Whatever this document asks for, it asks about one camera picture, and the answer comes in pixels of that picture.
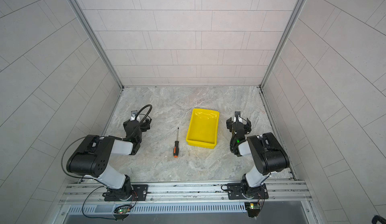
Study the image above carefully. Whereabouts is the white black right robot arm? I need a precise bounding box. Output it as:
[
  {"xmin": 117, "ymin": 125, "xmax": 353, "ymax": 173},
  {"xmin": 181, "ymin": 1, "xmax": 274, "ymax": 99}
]
[{"xmin": 226, "ymin": 111, "xmax": 290, "ymax": 200}]

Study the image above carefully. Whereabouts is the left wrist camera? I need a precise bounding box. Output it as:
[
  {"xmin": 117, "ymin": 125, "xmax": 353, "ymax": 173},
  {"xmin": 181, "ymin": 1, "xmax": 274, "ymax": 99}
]
[{"xmin": 131, "ymin": 110, "xmax": 138, "ymax": 121}]

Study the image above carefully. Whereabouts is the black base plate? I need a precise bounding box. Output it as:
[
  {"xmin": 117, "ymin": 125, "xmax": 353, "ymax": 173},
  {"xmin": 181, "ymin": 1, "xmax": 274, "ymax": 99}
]
[
  {"xmin": 102, "ymin": 184, "xmax": 148, "ymax": 201},
  {"xmin": 226, "ymin": 182, "xmax": 269, "ymax": 200}
]

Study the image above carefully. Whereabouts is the orange black handled screwdriver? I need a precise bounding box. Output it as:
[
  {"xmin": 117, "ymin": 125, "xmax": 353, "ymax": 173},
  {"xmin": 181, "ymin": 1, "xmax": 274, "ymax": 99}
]
[{"xmin": 173, "ymin": 128, "xmax": 179, "ymax": 158}]

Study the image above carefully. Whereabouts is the yellow plastic bin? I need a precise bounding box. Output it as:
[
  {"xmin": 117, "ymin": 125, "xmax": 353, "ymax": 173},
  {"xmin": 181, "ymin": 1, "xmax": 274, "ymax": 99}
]
[{"xmin": 186, "ymin": 108, "xmax": 220, "ymax": 149}]

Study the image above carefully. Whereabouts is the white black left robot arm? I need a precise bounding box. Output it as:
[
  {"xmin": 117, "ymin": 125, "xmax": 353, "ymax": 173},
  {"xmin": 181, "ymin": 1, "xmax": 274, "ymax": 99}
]
[{"xmin": 66, "ymin": 117, "xmax": 151, "ymax": 201}]

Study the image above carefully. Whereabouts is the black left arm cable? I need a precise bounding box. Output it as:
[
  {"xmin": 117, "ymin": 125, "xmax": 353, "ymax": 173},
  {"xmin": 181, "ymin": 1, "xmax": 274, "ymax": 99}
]
[{"xmin": 61, "ymin": 104, "xmax": 153, "ymax": 220}]

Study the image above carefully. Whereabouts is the right circuit board module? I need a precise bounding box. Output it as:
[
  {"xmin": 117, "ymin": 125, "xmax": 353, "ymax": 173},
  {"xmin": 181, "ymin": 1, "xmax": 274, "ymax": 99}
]
[{"xmin": 244, "ymin": 203, "xmax": 261, "ymax": 218}]

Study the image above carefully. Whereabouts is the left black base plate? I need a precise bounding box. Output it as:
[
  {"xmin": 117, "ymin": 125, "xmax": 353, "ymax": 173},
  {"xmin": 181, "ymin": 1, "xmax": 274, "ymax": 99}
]
[{"xmin": 102, "ymin": 184, "xmax": 148, "ymax": 201}]

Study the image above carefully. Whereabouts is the left green circuit board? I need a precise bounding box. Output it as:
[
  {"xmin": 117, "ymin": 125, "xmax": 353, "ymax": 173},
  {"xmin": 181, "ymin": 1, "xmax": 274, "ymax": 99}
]
[{"xmin": 114, "ymin": 205, "xmax": 132, "ymax": 215}]

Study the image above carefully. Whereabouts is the aluminium mounting rail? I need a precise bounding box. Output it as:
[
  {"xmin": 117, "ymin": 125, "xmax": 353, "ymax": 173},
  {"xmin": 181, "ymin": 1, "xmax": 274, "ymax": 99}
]
[{"xmin": 58, "ymin": 179, "xmax": 312, "ymax": 205}]

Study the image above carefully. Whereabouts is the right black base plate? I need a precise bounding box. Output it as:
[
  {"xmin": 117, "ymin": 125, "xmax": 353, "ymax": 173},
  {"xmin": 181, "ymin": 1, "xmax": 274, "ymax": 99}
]
[{"xmin": 226, "ymin": 182, "xmax": 269, "ymax": 200}]

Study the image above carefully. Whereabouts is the black object bottom right corner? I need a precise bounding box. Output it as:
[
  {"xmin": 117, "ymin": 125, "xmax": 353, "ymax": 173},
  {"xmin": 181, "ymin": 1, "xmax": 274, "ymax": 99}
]
[{"xmin": 372, "ymin": 215, "xmax": 386, "ymax": 224}]

